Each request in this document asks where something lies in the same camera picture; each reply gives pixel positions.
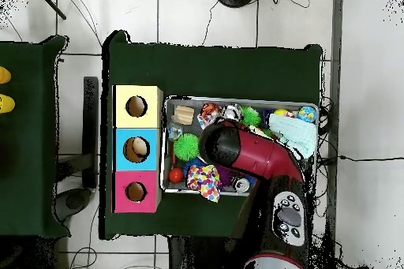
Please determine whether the mint green cloth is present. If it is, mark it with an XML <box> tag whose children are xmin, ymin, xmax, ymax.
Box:
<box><xmin>267</xmin><ymin>114</ymin><xmax>319</xmax><ymax>160</ymax></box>

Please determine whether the clear shallow mesh bin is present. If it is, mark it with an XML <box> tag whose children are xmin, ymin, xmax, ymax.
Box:
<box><xmin>162</xmin><ymin>96</ymin><xmax>319</xmax><ymax>200</ymax></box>

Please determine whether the wooden box with three holes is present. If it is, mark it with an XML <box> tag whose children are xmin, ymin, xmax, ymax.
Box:
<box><xmin>112</xmin><ymin>84</ymin><xmax>164</xmax><ymax>215</ymax></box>

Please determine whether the large green spiky ball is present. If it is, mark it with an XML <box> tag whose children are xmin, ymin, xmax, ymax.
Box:
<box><xmin>173</xmin><ymin>133</ymin><xmax>200</xmax><ymax>162</ymax></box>

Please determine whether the orange tiger toy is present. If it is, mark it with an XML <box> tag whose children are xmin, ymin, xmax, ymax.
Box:
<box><xmin>199</xmin><ymin>102</ymin><xmax>222</xmax><ymax>123</ymax></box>

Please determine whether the pale wooden block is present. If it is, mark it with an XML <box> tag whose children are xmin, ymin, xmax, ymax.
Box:
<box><xmin>174</xmin><ymin>105</ymin><xmax>196</xmax><ymax>125</ymax></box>

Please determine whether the crushed silver can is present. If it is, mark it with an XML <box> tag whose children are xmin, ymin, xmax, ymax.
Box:
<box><xmin>222</xmin><ymin>103</ymin><xmax>245</xmax><ymax>124</ymax></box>

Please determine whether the polka dot colourful cloth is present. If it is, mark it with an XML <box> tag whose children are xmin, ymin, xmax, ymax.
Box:
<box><xmin>186</xmin><ymin>164</ymin><xmax>222</xmax><ymax>204</ymax></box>

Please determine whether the red ball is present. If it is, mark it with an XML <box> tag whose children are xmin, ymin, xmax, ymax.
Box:
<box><xmin>168</xmin><ymin>167</ymin><xmax>185</xmax><ymax>185</ymax></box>

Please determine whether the small green spiky ball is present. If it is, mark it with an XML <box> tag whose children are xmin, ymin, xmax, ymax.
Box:
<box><xmin>242</xmin><ymin>106</ymin><xmax>262</xmax><ymax>129</ymax></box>

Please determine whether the blue globe ball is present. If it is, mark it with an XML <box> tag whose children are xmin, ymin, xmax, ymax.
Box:
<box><xmin>297</xmin><ymin>106</ymin><xmax>317</xmax><ymax>125</ymax></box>

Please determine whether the side table with green cloth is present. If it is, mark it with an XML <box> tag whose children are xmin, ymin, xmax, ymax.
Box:
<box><xmin>0</xmin><ymin>35</ymin><xmax>69</xmax><ymax>238</ymax></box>

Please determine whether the yellow round object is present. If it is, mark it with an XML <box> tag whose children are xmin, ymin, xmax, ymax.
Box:
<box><xmin>0</xmin><ymin>94</ymin><xmax>17</xmax><ymax>114</ymax></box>
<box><xmin>0</xmin><ymin>66</ymin><xmax>13</xmax><ymax>85</ymax></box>

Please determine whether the black rod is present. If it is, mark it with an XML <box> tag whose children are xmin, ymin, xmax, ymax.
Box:
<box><xmin>32</xmin><ymin>0</ymin><xmax>67</xmax><ymax>21</ymax></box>

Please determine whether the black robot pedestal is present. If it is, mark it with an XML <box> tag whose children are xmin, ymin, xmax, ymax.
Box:
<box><xmin>169</xmin><ymin>237</ymin><xmax>249</xmax><ymax>269</ymax></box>

